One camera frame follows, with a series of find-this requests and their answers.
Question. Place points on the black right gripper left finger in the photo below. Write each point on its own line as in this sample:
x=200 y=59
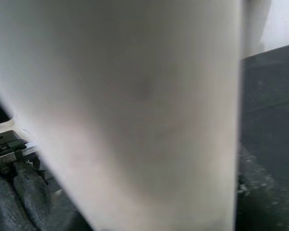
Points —
x=67 y=214

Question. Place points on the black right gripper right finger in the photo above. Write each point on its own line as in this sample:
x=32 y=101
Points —
x=267 y=204

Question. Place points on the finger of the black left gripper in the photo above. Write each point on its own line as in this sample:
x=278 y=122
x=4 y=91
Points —
x=36 y=197
x=2 y=207

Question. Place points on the white plastic table leg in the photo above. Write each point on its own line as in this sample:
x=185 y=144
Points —
x=135 y=108

